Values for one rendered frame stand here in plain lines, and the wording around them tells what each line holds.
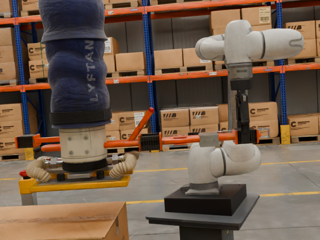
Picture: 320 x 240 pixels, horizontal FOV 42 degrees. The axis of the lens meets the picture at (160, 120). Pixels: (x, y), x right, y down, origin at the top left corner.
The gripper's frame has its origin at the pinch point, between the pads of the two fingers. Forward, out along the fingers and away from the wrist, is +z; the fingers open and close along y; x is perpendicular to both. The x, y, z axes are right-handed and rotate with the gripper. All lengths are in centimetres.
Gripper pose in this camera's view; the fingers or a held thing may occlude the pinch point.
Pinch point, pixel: (243, 134)
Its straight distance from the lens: 155.8
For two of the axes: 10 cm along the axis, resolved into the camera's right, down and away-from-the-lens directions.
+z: 0.7, 9.9, 0.9
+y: -0.4, 0.9, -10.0
